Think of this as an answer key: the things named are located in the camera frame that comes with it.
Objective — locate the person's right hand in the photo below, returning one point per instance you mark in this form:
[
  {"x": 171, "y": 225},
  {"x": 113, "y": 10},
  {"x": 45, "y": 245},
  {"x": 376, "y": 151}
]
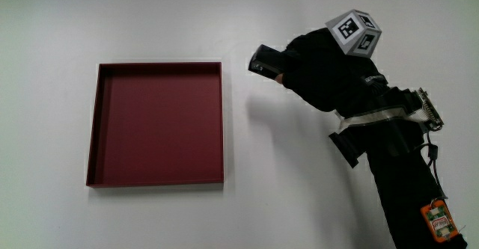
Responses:
[{"x": 325, "y": 73}]

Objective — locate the black stapler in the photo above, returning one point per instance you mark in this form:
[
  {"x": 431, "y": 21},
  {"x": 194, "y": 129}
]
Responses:
[{"x": 266, "y": 62}]

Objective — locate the person's right forearm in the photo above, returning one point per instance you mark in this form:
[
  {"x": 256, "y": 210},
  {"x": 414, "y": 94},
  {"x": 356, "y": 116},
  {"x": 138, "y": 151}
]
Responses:
[{"x": 400, "y": 174}]

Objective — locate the white desk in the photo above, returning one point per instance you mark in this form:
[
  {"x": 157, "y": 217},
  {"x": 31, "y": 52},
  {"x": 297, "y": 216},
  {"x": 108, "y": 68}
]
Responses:
[{"x": 56, "y": 36}]

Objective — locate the green circuit board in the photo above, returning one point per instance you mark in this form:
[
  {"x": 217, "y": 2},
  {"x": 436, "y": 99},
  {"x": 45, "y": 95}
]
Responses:
[{"x": 429, "y": 108}]

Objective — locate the dark red square tray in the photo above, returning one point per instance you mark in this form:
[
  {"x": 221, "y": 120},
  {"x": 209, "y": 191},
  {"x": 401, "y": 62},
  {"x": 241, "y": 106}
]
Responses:
[{"x": 161, "y": 125}]

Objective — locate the orange sensor module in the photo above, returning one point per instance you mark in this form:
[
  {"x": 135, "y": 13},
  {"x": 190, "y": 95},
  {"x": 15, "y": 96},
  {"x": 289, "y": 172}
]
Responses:
[{"x": 439, "y": 221}]

